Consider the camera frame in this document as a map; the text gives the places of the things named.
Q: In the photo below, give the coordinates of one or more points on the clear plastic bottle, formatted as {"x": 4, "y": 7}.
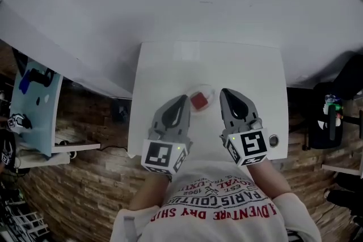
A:
{"x": 330, "y": 99}

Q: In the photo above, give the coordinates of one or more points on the white side shelf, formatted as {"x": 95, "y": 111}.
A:
{"x": 76, "y": 146}

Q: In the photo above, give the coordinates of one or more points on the black bag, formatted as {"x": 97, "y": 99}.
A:
{"x": 321, "y": 127}

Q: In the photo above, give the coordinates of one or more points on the white metal rack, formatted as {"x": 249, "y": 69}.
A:
{"x": 20, "y": 221}

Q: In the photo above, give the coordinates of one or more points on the light blue desk mat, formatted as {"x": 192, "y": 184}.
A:
{"x": 37, "y": 119}

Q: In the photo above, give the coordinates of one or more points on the person's right forearm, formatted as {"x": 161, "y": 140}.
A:
{"x": 269, "y": 181}

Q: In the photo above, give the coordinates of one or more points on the black floor box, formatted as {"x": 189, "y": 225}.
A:
{"x": 119, "y": 110}

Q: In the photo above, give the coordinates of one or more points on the person's white printed shirt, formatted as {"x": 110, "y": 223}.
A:
{"x": 215, "y": 215}

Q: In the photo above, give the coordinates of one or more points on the clear glass plate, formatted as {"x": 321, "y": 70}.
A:
{"x": 211, "y": 93}

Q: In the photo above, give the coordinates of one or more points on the person's left forearm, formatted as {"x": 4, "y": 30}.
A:
{"x": 150, "y": 192}

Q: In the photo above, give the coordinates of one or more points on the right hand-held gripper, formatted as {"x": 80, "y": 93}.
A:
{"x": 251, "y": 144}

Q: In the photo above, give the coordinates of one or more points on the red piece of meat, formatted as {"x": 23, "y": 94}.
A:
{"x": 198, "y": 99}

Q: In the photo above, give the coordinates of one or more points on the idle grey gripper device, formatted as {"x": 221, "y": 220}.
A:
{"x": 17, "y": 121}

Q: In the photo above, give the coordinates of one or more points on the blue object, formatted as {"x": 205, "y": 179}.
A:
{"x": 25, "y": 83}

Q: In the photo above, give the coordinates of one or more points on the black cylinder holder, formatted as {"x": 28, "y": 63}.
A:
{"x": 39, "y": 76}

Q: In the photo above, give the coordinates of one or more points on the black shoe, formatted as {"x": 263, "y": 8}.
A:
{"x": 340, "y": 197}

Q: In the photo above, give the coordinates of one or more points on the idle black gripper device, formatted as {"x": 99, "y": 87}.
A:
{"x": 6, "y": 150}

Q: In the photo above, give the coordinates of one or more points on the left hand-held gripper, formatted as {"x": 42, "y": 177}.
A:
{"x": 157, "y": 154}

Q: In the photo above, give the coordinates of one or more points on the green object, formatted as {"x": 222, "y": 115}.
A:
{"x": 335, "y": 108}

